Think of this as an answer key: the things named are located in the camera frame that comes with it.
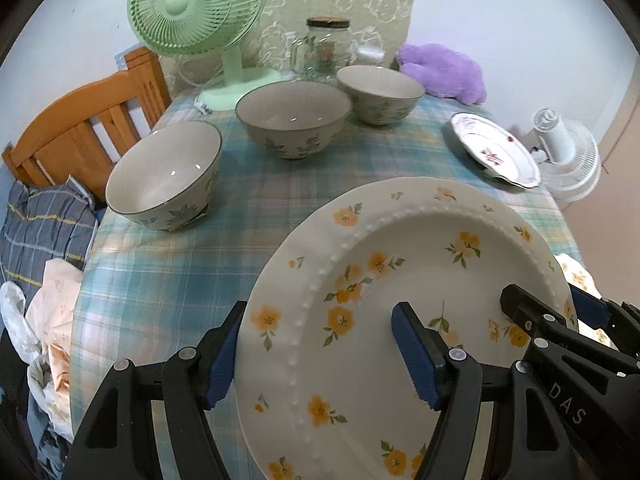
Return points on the yellow floral plate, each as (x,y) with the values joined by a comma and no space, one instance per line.
(576,272)
(395,260)

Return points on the wooden bed headboard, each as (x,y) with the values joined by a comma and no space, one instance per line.
(65,125)

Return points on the purple plush toy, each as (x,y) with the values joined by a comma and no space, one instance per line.
(445,70)

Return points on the cotton swab container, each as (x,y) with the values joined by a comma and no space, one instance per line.
(369,54)

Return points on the glass mug jar with lid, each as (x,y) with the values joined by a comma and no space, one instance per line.
(325,47)

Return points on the grey floral ceramic bowl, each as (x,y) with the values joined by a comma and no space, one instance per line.
(380,85)
(160,170)
(292,110)

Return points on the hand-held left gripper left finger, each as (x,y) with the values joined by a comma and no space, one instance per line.
(222,357)

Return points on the white plastic bag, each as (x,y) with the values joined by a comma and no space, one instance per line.
(15,310)

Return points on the pink floral scalloped plate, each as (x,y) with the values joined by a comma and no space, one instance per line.
(492,145)

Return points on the white standing fan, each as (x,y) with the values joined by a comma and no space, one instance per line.
(567,160)

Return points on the blue plaid tablecloth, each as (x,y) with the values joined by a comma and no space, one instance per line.
(250,220)

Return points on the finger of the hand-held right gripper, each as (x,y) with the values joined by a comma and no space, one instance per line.
(590,305)
(525,305)

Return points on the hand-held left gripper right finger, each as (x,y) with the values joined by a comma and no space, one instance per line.
(416,357)

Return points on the green desk fan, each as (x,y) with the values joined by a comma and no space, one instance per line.
(175,5)

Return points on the dark cloth pile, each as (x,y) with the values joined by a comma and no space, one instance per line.
(35,435)

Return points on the grey plaid pillow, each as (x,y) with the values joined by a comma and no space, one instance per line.
(45,230)

